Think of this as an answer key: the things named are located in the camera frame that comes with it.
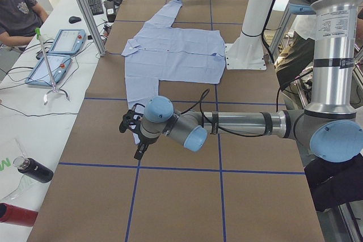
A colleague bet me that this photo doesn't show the light blue striped shirt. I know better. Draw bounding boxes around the light blue striped shirt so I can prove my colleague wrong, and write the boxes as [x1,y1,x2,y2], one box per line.
[122,0,226,107]

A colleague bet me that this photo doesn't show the black braided left cable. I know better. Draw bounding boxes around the black braided left cable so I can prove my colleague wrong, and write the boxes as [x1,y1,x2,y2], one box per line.
[175,88,281,137]

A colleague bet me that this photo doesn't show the seated person grey shirt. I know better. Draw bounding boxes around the seated person grey shirt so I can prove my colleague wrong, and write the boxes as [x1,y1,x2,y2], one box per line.
[1,0,48,47]

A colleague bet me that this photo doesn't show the black keyboard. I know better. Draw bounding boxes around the black keyboard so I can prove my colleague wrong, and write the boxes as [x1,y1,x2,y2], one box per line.
[87,0,104,15]

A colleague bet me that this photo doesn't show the black water bottle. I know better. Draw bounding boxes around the black water bottle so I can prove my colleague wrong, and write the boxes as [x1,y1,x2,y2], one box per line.
[13,156,53,183]

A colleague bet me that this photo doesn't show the grabber stick green tip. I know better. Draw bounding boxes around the grabber stick green tip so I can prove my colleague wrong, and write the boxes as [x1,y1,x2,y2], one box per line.
[35,28,70,105]

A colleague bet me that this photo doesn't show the red water bottle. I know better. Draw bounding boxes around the red water bottle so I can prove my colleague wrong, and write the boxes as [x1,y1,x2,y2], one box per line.
[1,203,38,227]

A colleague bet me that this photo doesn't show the blue teach pendant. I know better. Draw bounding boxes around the blue teach pendant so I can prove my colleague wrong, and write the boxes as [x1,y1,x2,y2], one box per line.
[48,29,87,56]
[24,54,73,87]

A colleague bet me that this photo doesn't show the aluminium frame post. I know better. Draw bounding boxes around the aluminium frame post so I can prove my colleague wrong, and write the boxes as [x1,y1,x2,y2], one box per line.
[76,0,106,57]

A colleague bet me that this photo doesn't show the black computer mouse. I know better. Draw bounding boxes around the black computer mouse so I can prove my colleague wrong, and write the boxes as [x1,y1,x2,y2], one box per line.
[69,16,82,24]

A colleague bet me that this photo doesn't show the lower blue teach pendant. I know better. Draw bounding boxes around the lower blue teach pendant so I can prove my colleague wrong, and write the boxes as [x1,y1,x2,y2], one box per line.
[24,54,73,87]

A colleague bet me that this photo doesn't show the upper blue teach pendant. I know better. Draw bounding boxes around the upper blue teach pendant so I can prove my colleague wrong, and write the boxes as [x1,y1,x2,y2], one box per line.
[48,29,87,56]

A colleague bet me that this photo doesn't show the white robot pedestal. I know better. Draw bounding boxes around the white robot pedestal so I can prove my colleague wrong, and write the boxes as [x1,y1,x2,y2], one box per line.
[226,0,274,70]

